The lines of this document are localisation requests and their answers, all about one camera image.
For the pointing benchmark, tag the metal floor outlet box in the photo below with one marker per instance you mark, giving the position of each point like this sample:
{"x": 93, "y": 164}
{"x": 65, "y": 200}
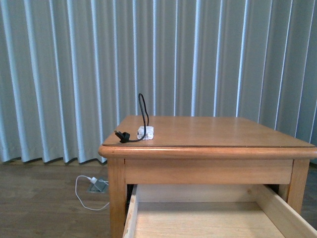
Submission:
{"x": 99, "y": 187}

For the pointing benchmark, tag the grey pleated curtain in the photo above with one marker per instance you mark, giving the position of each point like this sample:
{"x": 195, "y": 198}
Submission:
{"x": 71, "y": 70}

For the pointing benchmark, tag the wooden drawer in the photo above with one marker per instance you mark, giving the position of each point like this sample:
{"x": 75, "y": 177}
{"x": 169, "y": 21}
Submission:
{"x": 211, "y": 211}

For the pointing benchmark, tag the wooden nightstand cabinet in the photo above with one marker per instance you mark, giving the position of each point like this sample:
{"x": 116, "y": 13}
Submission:
{"x": 206, "y": 150}

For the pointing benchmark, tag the white charger block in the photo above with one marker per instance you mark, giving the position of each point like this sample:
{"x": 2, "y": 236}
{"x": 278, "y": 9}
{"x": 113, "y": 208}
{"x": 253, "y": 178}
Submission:
{"x": 145, "y": 133}

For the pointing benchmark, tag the white floor plug adapter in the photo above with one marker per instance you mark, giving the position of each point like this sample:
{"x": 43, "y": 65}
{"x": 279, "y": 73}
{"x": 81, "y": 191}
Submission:
{"x": 93, "y": 180}

